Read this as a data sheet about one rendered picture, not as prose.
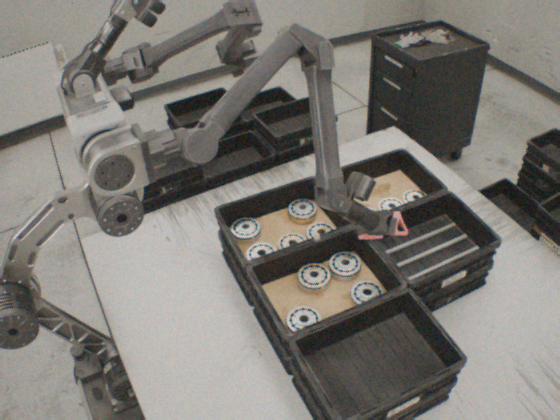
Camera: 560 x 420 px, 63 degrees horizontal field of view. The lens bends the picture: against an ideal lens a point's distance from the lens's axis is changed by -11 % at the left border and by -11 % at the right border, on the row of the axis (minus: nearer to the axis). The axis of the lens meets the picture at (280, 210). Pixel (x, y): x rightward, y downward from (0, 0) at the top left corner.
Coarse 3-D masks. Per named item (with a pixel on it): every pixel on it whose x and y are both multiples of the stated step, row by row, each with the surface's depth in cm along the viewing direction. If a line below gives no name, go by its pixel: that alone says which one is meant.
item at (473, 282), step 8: (480, 272) 164; (464, 280) 162; (472, 280) 167; (480, 280) 169; (448, 288) 160; (456, 288) 165; (464, 288) 167; (472, 288) 171; (432, 296) 158; (440, 296) 163; (448, 296) 164; (456, 296) 168; (424, 304) 161; (432, 304) 163; (440, 304) 165
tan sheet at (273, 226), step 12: (264, 216) 187; (276, 216) 187; (288, 216) 186; (324, 216) 186; (264, 228) 182; (276, 228) 182; (288, 228) 182; (300, 228) 181; (264, 240) 178; (276, 240) 177
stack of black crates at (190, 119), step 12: (192, 96) 307; (204, 96) 310; (216, 96) 315; (168, 108) 300; (180, 108) 307; (192, 108) 311; (204, 108) 315; (168, 120) 305; (180, 120) 306; (192, 120) 305; (240, 120) 301; (228, 132) 302; (240, 132) 306
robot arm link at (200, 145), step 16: (288, 32) 118; (304, 32) 119; (272, 48) 118; (288, 48) 119; (304, 48) 124; (256, 64) 117; (272, 64) 118; (240, 80) 117; (256, 80) 117; (224, 96) 116; (240, 96) 116; (208, 112) 117; (224, 112) 115; (240, 112) 117; (208, 128) 112; (224, 128) 115; (192, 144) 111; (208, 144) 113; (192, 160) 113; (208, 160) 113
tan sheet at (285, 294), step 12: (324, 264) 168; (288, 276) 165; (360, 276) 164; (372, 276) 163; (264, 288) 162; (276, 288) 161; (288, 288) 161; (300, 288) 161; (336, 288) 160; (348, 288) 160; (384, 288) 159; (276, 300) 158; (288, 300) 158; (300, 300) 157; (312, 300) 157; (324, 300) 157; (336, 300) 157; (348, 300) 156; (288, 312) 154; (324, 312) 153; (336, 312) 153
